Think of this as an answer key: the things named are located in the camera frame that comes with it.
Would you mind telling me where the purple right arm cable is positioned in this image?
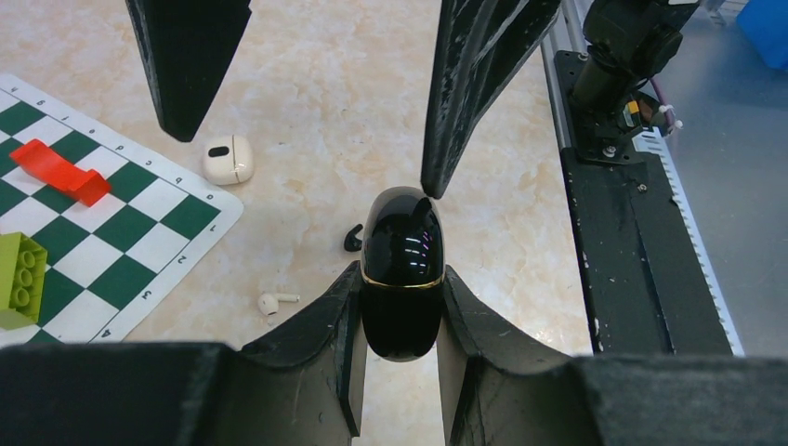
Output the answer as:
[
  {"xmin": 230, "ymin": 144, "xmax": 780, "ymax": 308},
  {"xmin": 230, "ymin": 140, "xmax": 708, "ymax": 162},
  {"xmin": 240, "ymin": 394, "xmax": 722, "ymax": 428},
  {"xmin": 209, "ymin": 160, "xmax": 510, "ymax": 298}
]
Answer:
[{"xmin": 649, "ymin": 76, "xmax": 676, "ymax": 125}]

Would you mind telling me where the white earbud charging case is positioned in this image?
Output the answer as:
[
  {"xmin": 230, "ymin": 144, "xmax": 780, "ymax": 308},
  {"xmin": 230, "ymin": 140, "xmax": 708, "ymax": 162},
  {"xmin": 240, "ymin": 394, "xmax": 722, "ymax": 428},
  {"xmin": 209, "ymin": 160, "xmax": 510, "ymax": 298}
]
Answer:
[{"xmin": 201, "ymin": 135, "xmax": 255, "ymax": 186}]

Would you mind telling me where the white earbud centre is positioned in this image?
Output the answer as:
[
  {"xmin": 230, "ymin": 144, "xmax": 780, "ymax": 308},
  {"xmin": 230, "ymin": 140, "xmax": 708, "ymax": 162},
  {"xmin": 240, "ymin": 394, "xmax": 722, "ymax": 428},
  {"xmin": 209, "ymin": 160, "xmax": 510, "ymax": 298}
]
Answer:
[{"xmin": 257, "ymin": 293, "xmax": 300, "ymax": 316}]

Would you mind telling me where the green white chessboard mat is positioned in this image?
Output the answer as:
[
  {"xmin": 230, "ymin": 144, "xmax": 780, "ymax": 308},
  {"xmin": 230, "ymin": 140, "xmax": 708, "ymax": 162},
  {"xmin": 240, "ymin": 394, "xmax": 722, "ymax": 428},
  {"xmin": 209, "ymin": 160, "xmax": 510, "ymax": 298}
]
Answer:
[{"xmin": 1, "ymin": 74, "xmax": 243, "ymax": 346}]

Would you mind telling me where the green white toy brick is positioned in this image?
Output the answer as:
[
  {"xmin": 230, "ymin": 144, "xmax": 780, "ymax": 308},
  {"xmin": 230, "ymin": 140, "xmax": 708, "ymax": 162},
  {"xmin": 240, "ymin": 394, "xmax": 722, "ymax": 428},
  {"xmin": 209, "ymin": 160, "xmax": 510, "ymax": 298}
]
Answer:
[{"xmin": 1, "ymin": 232, "xmax": 47, "ymax": 331}]

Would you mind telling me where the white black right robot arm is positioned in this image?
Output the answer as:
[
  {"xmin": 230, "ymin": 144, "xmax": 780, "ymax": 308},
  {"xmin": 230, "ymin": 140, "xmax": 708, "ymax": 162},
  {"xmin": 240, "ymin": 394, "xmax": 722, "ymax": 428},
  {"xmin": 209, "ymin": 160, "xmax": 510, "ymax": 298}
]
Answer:
[{"xmin": 126, "ymin": 1, "xmax": 698, "ymax": 199}]

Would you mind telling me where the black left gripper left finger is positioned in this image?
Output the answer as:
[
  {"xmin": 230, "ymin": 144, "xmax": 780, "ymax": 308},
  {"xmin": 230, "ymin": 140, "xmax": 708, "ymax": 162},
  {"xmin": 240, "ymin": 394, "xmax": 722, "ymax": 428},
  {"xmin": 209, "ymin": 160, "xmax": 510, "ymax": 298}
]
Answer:
[{"xmin": 1, "ymin": 262, "xmax": 366, "ymax": 445}]

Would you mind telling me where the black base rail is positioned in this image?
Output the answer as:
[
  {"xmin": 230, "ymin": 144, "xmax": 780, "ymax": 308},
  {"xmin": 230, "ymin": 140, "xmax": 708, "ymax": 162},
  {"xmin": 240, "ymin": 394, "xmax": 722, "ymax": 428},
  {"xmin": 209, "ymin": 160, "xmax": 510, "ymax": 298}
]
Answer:
[{"xmin": 551, "ymin": 50, "xmax": 742, "ymax": 355}]

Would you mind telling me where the black earbud charging case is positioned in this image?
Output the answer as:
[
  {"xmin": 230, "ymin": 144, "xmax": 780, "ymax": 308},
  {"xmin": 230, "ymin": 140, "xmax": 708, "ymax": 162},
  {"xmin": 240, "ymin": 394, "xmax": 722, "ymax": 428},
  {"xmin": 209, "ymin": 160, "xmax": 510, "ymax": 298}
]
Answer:
[{"xmin": 360, "ymin": 186, "xmax": 446, "ymax": 362}]

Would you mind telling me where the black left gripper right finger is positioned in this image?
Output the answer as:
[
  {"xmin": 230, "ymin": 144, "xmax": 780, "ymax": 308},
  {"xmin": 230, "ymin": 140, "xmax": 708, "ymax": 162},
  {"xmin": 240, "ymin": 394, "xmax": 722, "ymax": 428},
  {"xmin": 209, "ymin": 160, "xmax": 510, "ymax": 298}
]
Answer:
[{"xmin": 437, "ymin": 269, "xmax": 787, "ymax": 445}]

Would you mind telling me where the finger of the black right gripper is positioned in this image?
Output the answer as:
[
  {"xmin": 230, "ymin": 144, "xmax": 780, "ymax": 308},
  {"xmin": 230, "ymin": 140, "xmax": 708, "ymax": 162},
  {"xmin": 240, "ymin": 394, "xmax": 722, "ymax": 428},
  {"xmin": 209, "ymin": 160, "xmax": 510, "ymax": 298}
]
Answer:
[
  {"xmin": 421, "ymin": 0, "xmax": 561, "ymax": 199},
  {"xmin": 125, "ymin": 0, "xmax": 252, "ymax": 142}
]

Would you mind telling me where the black earbud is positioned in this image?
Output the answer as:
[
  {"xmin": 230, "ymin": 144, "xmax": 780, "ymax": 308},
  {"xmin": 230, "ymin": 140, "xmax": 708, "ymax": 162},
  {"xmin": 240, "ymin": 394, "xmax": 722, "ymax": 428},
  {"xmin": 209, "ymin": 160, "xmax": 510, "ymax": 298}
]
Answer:
[{"xmin": 343, "ymin": 224, "xmax": 363, "ymax": 253}]

